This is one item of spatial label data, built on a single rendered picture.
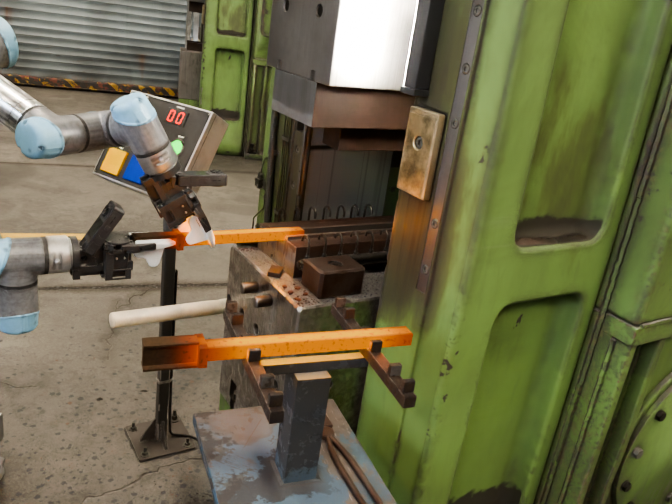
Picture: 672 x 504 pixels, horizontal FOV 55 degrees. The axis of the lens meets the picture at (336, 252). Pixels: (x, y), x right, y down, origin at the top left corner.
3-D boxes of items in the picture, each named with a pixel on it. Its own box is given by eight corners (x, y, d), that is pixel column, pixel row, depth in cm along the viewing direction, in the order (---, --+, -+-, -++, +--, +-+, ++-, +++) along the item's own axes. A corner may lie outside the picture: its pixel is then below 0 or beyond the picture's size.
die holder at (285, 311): (277, 477, 152) (299, 308, 136) (218, 390, 182) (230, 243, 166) (455, 425, 182) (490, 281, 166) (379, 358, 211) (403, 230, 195)
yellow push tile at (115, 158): (116, 175, 186) (126, 152, 187) (99, 169, 190) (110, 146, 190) (120, 177, 188) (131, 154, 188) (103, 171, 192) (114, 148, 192)
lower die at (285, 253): (292, 278, 151) (296, 244, 148) (257, 246, 166) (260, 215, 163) (431, 262, 173) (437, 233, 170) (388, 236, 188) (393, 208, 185)
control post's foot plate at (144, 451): (138, 465, 216) (138, 443, 213) (121, 427, 233) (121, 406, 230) (199, 450, 227) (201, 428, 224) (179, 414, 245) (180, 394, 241)
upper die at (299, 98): (311, 127, 138) (316, 82, 135) (270, 108, 154) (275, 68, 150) (457, 131, 160) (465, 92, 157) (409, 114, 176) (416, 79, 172)
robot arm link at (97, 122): (51, 116, 127) (90, 110, 122) (94, 111, 137) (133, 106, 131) (60, 155, 129) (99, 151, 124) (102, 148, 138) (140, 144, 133)
